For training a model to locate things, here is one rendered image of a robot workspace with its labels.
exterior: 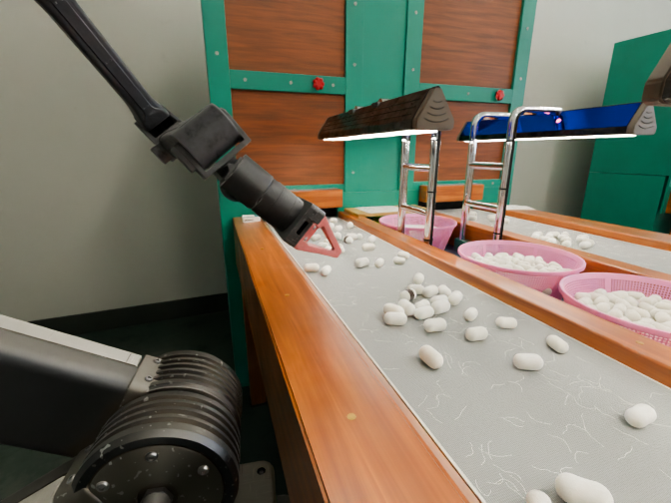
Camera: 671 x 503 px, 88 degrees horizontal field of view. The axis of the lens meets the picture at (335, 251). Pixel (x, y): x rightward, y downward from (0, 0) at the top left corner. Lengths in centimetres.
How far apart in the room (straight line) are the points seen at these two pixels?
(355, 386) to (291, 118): 114
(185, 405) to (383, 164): 130
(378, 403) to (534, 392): 19
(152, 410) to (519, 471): 32
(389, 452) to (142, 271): 211
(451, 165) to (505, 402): 136
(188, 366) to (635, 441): 44
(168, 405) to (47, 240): 205
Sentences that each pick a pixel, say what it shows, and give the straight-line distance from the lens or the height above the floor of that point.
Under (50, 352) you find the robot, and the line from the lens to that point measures 40.
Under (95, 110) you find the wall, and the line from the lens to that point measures 225.
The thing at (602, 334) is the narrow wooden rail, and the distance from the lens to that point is 60.
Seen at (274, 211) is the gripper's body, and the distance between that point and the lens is 49.
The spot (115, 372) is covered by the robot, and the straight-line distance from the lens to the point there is 39.
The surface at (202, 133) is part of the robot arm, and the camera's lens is 48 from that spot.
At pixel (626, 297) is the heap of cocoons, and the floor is 74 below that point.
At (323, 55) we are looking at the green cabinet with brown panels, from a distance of 146.
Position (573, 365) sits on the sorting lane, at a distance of 56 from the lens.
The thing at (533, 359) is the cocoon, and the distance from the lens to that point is 51.
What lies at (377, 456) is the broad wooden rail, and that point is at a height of 77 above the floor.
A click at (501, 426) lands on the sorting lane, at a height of 74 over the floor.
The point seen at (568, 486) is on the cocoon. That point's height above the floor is 76.
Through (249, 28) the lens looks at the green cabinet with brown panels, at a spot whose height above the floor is 140.
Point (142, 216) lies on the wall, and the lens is 225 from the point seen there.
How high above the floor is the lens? 100
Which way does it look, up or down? 16 degrees down
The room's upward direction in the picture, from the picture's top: straight up
